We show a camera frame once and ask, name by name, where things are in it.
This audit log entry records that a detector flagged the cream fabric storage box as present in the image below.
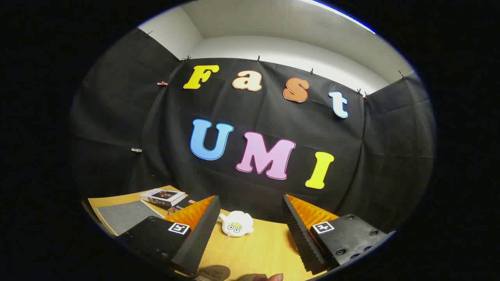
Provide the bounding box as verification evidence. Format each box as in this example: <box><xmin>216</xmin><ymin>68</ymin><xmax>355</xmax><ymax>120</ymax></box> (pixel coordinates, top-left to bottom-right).
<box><xmin>96</xmin><ymin>200</ymin><xmax>164</xmax><ymax>236</ymax></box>

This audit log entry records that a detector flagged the white plush toy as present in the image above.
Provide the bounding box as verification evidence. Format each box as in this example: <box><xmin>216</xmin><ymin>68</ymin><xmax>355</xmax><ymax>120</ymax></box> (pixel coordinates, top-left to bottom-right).
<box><xmin>220</xmin><ymin>211</ymin><xmax>254</xmax><ymax>238</ymax></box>

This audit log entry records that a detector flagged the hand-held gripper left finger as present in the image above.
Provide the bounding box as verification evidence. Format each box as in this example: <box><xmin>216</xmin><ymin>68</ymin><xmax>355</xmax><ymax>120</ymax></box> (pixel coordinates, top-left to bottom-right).
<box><xmin>117</xmin><ymin>195</ymin><xmax>221</xmax><ymax>277</ymax></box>

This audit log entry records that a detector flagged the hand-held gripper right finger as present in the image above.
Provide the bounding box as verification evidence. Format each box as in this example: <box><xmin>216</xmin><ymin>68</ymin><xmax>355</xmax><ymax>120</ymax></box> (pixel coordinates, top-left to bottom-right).
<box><xmin>282</xmin><ymin>194</ymin><xmax>388</xmax><ymax>274</ymax></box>

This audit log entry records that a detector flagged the white portrait cover book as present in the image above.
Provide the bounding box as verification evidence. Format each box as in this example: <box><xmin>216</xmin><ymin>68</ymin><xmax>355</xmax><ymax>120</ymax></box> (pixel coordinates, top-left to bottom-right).
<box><xmin>139</xmin><ymin>189</ymin><xmax>186</xmax><ymax>207</ymax></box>

